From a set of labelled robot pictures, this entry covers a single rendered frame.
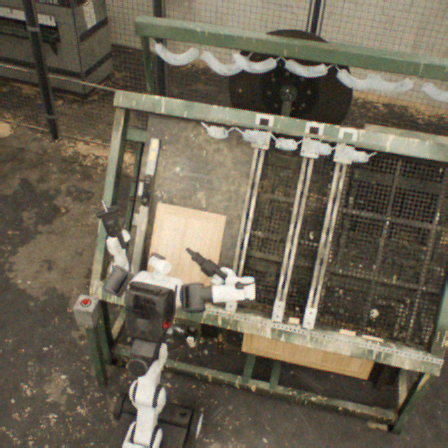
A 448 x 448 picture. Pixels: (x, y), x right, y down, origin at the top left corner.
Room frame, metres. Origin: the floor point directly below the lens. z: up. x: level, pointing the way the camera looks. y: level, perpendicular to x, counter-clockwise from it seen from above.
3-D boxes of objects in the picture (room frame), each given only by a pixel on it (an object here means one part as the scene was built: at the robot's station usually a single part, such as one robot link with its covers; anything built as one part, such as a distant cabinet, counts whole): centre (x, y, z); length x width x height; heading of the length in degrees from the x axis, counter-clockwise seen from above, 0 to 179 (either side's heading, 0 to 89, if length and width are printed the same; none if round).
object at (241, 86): (3.04, -0.36, 1.85); 0.80 x 0.06 x 0.80; 79
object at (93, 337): (1.98, 0.81, 0.38); 0.06 x 0.06 x 0.75; 79
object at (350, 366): (2.09, -0.63, 0.53); 0.90 x 0.02 x 0.55; 79
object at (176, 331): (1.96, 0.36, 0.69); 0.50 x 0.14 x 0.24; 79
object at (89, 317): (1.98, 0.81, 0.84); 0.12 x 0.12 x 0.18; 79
